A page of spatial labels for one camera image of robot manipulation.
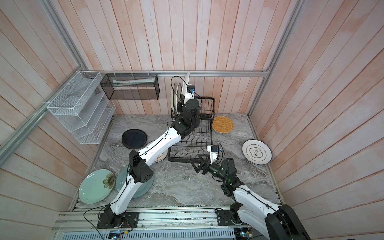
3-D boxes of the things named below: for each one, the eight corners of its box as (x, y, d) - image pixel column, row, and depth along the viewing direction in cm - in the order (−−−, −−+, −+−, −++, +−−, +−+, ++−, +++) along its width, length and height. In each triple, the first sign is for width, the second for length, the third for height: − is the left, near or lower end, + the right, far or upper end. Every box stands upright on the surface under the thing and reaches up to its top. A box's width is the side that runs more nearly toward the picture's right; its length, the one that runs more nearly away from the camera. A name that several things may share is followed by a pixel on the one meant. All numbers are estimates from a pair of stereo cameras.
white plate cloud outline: (246, 164, 95) (247, 163, 93) (240, 140, 107) (240, 139, 105) (274, 164, 95) (276, 163, 93) (265, 140, 107) (266, 139, 105)
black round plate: (119, 149, 103) (118, 147, 101) (125, 131, 113) (124, 129, 111) (144, 149, 103) (143, 147, 101) (148, 131, 113) (148, 129, 111)
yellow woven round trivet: (213, 133, 111) (213, 131, 110) (211, 118, 121) (211, 116, 120) (234, 133, 111) (235, 131, 110) (231, 118, 121) (231, 116, 120)
